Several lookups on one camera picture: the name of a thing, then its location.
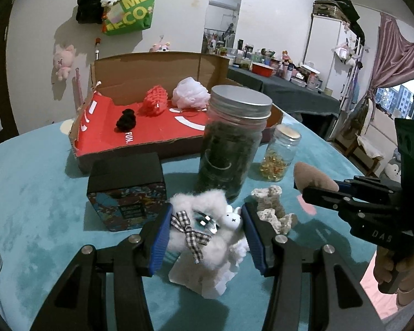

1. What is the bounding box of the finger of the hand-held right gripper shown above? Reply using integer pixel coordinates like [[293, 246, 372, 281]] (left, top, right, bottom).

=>
[[302, 185, 394, 230], [331, 175, 402, 202]]

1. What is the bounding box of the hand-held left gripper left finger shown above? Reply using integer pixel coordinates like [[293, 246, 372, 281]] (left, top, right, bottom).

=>
[[29, 202, 175, 331]]

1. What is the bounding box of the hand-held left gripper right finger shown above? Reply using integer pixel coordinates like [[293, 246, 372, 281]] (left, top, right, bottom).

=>
[[241, 203, 387, 331]]

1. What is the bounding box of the tan plush pad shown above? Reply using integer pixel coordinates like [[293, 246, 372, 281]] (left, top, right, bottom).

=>
[[293, 161, 340, 194]]

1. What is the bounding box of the cream scrunchie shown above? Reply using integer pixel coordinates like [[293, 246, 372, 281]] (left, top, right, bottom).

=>
[[251, 185, 298, 235]]

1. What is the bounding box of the white tissue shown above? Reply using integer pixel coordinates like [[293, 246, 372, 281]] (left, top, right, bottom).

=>
[[168, 238, 249, 299]]

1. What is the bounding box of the white sheep plush keychain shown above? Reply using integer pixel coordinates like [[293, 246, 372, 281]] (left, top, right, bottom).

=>
[[166, 189, 249, 269]]

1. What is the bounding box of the red lined cardboard box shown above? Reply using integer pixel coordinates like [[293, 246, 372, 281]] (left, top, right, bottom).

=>
[[68, 52, 284, 173]]

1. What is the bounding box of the black scrunchie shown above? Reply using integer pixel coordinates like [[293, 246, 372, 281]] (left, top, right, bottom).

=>
[[115, 108, 137, 132]]

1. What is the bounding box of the coral mesh bath pouf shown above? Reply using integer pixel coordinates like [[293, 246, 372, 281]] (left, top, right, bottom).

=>
[[143, 84, 169, 116]]

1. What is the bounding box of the white mesh bath pouf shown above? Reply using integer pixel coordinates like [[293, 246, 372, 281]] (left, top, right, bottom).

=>
[[172, 77, 209, 109]]

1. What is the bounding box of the person's right hand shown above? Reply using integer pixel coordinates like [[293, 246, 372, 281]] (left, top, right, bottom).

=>
[[374, 244, 414, 306]]

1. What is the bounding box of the grey white plush toy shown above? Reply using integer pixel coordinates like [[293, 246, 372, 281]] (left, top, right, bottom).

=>
[[383, 148, 404, 183]]

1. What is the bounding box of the small jar of yellow capsules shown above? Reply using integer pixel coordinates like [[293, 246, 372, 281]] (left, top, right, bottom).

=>
[[260, 124, 302, 183]]

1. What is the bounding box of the colourful printed tin box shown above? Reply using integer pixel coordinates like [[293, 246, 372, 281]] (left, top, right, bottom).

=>
[[87, 152, 168, 232]]

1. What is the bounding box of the large glass jar metal lid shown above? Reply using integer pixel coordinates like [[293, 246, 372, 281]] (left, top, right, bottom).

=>
[[197, 85, 274, 203]]

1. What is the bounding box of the table with dark cloth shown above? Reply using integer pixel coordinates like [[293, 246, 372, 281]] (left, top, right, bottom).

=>
[[228, 65, 342, 135]]

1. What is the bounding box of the pink curtain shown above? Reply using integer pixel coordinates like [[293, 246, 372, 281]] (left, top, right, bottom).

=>
[[345, 12, 414, 138]]

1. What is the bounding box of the white wardrobe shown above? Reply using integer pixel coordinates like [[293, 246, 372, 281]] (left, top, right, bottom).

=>
[[302, 14, 361, 94]]

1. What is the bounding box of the red plastic basin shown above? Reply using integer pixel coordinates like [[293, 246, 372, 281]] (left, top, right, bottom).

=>
[[251, 62, 275, 77]]

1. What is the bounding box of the patterned storage bag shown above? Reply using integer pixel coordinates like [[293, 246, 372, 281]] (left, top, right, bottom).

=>
[[313, 0, 361, 21]]

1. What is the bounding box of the pink rabbit plush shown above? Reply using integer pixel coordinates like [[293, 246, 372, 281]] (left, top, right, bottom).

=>
[[53, 44, 76, 81]]

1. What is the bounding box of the green tote bag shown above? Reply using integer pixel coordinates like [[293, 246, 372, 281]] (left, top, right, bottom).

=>
[[102, 0, 157, 37]]

